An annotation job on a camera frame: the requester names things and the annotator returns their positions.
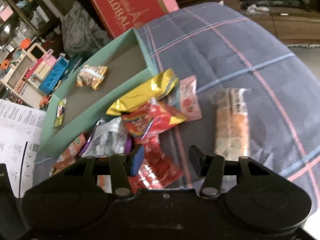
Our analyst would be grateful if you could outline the silver purple snack bag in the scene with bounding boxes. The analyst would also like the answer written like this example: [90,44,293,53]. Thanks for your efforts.
[79,117,133,158]

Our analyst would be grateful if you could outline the red patterned snack packet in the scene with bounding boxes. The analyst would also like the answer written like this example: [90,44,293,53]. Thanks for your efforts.
[129,136,184,193]

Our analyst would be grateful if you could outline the clear cake bar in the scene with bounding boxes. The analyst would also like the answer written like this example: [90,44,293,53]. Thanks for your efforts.
[214,88,250,161]

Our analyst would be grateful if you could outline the orange sausage snack packet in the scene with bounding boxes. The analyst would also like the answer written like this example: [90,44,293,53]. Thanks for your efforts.
[49,133,87,177]

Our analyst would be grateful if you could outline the red rainbow candy bag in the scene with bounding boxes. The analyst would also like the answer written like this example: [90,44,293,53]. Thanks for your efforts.
[121,99,188,143]

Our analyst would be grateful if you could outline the small yellow cartoon packet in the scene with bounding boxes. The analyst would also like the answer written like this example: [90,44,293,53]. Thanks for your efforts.
[54,98,67,128]

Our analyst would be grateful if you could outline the orange noodle snack bag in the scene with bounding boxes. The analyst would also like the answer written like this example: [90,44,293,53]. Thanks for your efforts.
[76,64,108,90]

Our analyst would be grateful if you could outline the yellow Winston snack packet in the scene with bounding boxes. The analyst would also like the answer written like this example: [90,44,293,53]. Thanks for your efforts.
[106,68,179,116]

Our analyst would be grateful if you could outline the pink grapefruit candy packet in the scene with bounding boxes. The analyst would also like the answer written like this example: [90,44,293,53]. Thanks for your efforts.
[174,75,202,121]

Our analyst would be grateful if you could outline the mint green cardboard box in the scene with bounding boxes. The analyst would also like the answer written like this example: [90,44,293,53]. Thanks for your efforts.
[36,29,158,163]

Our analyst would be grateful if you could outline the white printed instruction sheet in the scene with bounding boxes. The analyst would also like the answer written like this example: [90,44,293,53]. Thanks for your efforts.
[1,99,46,198]

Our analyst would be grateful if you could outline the toy kitchen playset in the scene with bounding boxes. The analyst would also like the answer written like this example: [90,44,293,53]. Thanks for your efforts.
[1,39,82,109]

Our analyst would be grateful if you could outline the grey lace cloth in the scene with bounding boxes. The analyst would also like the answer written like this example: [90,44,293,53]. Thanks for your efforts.
[61,2,111,57]

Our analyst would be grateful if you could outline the red Global cardboard box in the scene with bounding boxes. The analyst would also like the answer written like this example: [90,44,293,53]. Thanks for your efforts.
[91,0,179,38]

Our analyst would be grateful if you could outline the cluttered wooden shelf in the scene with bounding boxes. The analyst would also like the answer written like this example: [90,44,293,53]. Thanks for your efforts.
[177,0,319,47]

